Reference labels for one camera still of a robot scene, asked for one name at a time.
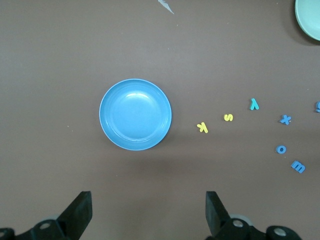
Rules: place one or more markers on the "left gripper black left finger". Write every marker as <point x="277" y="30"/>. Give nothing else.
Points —
<point x="75" y="215"/>

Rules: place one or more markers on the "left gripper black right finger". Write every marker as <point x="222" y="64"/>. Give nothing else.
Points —
<point x="217" y="217"/>

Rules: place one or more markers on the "yellow foam letter k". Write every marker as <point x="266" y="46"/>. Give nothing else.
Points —
<point x="203" y="127"/>

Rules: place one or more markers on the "yellow foam letter s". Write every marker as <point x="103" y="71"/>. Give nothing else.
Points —
<point x="228" y="117"/>

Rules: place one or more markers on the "teal foam letter y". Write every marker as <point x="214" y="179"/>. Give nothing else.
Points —
<point x="254" y="104"/>

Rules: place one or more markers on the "blue foam letter o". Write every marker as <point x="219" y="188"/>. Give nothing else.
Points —
<point x="277" y="149"/>

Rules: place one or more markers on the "blue foam letter m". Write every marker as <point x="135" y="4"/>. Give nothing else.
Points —
<point x="298" y="167"/>

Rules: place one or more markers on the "blue round plate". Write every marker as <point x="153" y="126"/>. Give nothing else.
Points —
<point x="135" y="115"/>

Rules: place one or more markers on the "blue foam letter x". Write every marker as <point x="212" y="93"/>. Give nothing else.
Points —
<point x="285" y="119"/>

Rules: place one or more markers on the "blue foam letter g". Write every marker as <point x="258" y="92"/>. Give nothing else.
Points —
<point x="318" y="107"/>

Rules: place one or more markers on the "small grey tape scrap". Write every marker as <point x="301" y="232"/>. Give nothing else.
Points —
<point x="166" y="6"/>

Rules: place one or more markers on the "green round plate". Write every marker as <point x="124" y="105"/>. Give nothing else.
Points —
<point x="310" y="17"/>

